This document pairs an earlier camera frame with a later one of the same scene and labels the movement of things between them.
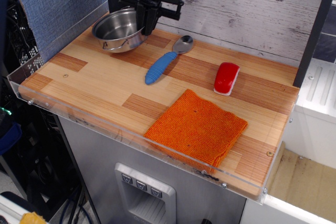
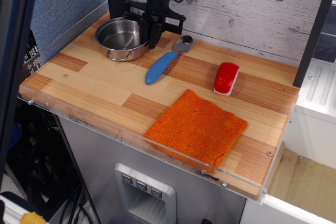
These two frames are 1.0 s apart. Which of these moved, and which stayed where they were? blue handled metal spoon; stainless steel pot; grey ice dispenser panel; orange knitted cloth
Moved: stainless steel pot
Stayed: orange knitted cloth; blue handled metal spoon; grey ice dispenser panel
